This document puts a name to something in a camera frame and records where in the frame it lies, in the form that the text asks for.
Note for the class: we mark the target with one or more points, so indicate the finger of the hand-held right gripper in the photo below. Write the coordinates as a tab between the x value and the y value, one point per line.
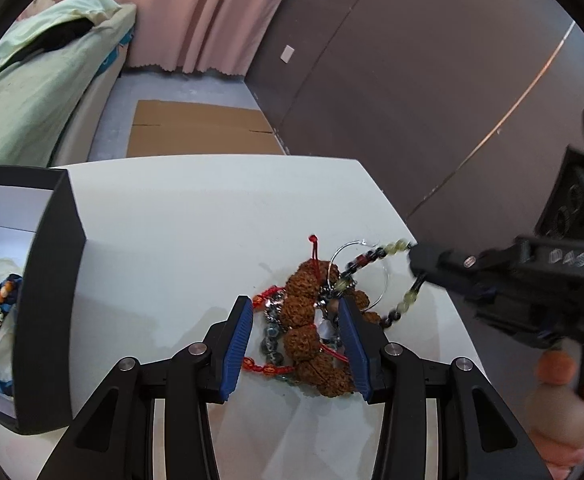
502	310
447	262

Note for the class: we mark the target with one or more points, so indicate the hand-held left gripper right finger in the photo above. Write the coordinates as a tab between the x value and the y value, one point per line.
354	350

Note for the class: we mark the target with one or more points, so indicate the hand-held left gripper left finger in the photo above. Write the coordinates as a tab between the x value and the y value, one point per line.
237	345

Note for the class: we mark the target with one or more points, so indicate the black jewelry box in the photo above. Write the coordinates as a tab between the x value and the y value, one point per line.
46	310

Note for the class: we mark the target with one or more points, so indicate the person's right hand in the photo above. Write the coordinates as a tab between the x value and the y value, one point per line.
557	410

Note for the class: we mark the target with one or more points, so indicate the silver hoop earring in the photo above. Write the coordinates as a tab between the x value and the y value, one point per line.
352	242

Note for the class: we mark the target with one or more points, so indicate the flat cardboard sheet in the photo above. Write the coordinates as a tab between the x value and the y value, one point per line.
196	132

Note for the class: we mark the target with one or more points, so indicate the white bed mattress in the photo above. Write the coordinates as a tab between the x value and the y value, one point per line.
86	115

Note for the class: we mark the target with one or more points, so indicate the blue patterned bed sheet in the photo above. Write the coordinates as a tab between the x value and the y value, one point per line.
109	60

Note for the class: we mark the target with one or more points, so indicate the green blanket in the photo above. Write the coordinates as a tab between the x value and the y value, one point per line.
26	90

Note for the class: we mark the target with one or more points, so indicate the pink curtain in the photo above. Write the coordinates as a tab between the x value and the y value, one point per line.
196	15

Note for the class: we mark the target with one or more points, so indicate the white wall socket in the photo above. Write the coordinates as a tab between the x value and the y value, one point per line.
287	54

